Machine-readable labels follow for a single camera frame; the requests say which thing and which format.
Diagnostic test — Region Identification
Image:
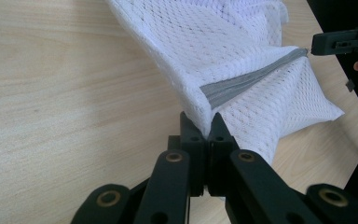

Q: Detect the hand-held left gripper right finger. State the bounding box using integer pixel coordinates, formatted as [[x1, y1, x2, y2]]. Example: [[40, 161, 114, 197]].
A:
[[207, 112, 241, 198]]

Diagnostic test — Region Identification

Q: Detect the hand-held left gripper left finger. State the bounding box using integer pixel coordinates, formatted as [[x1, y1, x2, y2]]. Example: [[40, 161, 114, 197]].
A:
[[179, 111, 208, 198]]

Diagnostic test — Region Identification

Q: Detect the white mesh laundry bag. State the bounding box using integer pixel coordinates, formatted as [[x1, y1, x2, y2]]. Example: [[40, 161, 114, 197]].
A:
[[105, 0, 346, 166]]

